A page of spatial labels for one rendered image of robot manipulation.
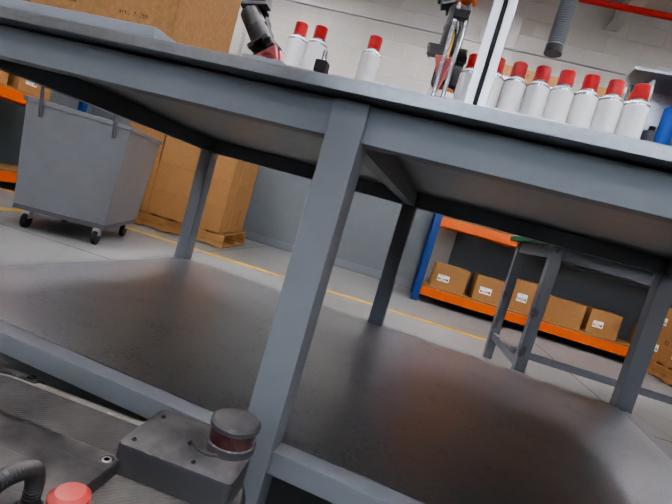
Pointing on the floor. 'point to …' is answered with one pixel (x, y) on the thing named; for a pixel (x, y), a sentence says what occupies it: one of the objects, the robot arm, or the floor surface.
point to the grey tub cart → (81, 167)
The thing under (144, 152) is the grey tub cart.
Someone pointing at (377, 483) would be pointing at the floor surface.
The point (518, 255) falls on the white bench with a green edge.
